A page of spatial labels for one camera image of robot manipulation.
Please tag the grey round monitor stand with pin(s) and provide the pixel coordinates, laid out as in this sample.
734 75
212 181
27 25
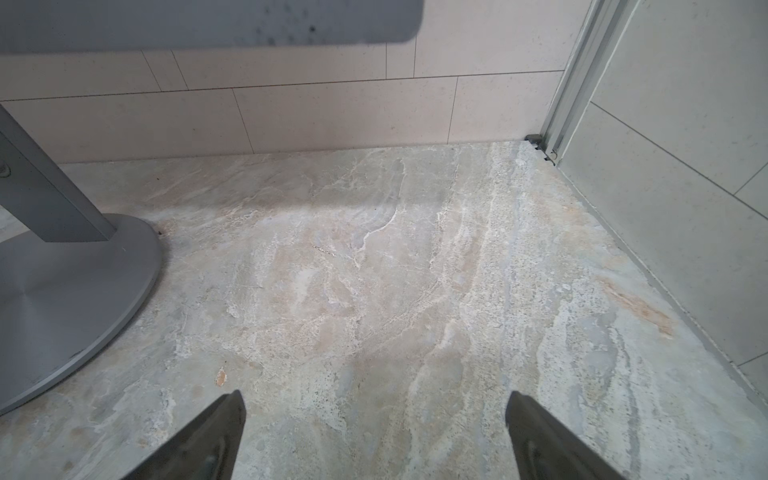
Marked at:
70 283

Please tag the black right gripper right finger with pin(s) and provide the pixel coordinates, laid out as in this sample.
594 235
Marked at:
545 448

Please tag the black computer monitor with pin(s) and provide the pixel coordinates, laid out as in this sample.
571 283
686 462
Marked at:
73 26

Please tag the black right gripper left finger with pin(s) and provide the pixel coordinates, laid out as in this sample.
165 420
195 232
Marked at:
206 448

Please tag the aluminium right corner post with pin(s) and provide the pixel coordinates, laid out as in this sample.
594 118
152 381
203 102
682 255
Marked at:
604 24

